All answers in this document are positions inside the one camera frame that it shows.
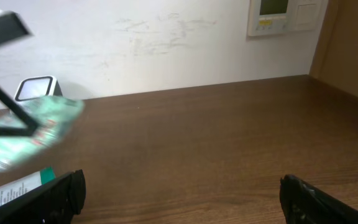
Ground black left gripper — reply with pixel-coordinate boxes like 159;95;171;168
0;11;40;131

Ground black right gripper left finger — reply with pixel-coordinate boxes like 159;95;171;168
0;170;86;224

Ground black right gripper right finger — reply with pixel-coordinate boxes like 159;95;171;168
279;175;358;224

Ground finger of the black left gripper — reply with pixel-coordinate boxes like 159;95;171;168
0;122;35;136

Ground green white sponge package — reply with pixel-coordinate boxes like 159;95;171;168
0;167;55;206

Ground mint green wipes pack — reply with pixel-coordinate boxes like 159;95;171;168
0;96;85;172

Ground white barcode scanner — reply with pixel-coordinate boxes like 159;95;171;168
14;76;63;106

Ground brown wooden side panel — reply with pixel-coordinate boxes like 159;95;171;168
309;0;358;97

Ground white wall switch plate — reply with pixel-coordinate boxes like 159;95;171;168
291;0;322;31

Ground white wall thermostat panel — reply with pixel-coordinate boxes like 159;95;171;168
247;0;296;37

